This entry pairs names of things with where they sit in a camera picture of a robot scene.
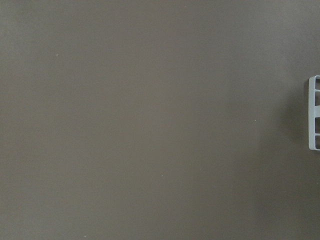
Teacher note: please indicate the white wire cup rack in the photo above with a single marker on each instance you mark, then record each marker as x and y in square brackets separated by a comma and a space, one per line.
[314, 113]

